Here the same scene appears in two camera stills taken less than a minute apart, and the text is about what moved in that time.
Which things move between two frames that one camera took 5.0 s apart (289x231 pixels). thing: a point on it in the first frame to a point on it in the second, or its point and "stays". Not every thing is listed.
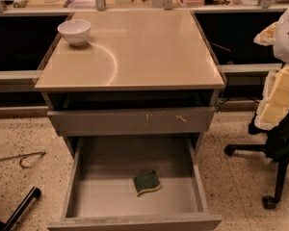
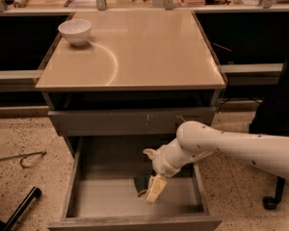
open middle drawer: x=100 y=193 stays
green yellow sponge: x=145 y=183 stays
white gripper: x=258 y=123 to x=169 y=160
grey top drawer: x=133 y=121 stays
